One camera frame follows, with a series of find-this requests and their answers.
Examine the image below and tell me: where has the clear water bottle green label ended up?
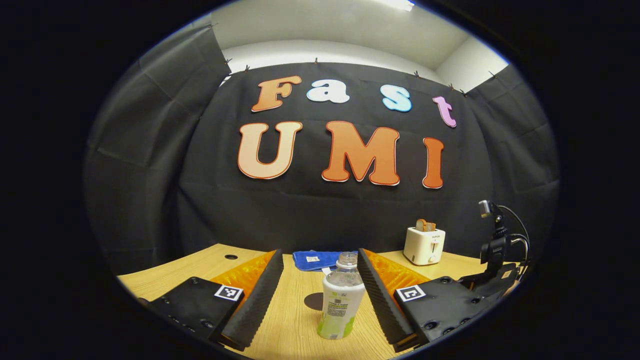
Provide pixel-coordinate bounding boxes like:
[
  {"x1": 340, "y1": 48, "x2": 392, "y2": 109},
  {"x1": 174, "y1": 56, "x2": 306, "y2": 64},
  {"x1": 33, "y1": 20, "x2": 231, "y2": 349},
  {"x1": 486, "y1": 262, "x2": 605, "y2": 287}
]
[{"x1": 316, "y1": 252, "x2": 366, "y2": 341}]

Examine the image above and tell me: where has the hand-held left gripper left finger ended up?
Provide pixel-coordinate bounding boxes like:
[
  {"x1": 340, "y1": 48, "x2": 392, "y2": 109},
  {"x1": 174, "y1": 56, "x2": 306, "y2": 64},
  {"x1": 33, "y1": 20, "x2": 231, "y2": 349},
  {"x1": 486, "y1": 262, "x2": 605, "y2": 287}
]
[{"x1": 137, "y1": 248, "x2": 285, "y2": 352}]

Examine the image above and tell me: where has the black backdrop cloth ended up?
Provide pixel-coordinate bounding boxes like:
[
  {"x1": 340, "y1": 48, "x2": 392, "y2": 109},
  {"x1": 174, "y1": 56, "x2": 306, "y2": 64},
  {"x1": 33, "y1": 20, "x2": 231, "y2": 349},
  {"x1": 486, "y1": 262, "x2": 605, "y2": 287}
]
[{"x1": 82, "y1": 25, "x2": 560, "y2": 276}]

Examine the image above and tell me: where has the blue folded towel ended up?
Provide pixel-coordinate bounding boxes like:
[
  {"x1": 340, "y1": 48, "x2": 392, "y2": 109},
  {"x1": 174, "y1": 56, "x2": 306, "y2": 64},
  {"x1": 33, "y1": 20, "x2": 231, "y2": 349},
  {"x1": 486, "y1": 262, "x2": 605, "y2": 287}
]
[{"x1": 292, "y1": 250, "x2": 358, "y2": 276}]

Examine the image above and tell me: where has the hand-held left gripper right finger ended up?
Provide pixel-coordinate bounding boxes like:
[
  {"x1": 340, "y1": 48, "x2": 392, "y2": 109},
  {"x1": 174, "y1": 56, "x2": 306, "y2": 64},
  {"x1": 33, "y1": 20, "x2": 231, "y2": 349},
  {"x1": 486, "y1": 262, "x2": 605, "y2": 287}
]
[{"x1": 357, "y1": 248, "x2": 493, "y2": 354}]

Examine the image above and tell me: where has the white toaster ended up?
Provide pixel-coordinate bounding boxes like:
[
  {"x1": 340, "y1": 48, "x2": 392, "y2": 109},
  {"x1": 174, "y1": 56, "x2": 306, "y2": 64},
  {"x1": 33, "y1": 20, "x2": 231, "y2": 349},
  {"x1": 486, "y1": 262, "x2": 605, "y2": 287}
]
[{"x1": 403, "y1": 226, "x2": 446, "y2": 266}]

